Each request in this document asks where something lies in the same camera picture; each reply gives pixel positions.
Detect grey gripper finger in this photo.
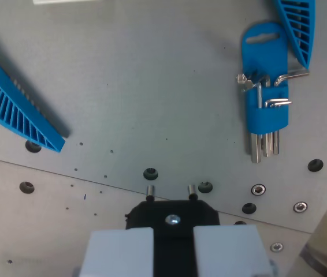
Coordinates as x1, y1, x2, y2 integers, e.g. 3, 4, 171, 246
193, 224, 276, 277
78, 227, 155, 277

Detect black countersunk screw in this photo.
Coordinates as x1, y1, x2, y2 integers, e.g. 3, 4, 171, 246
198, 181, 214, 194

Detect large silver hex key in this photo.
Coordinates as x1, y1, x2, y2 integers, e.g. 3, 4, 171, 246
236, 74, 263, 164

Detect medium silver hex key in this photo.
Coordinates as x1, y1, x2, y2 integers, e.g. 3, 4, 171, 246
262, 74, 272, 158

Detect small silver hex key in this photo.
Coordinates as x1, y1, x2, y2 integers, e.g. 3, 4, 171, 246
264, 98, 293, 110

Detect blue ribbed wedge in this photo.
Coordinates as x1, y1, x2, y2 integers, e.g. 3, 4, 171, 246
0, 50, 66, 154
274, 0, 317, 70

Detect blue hex key holder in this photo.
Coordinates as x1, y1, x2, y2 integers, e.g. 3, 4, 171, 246
241, 23, 290, 135

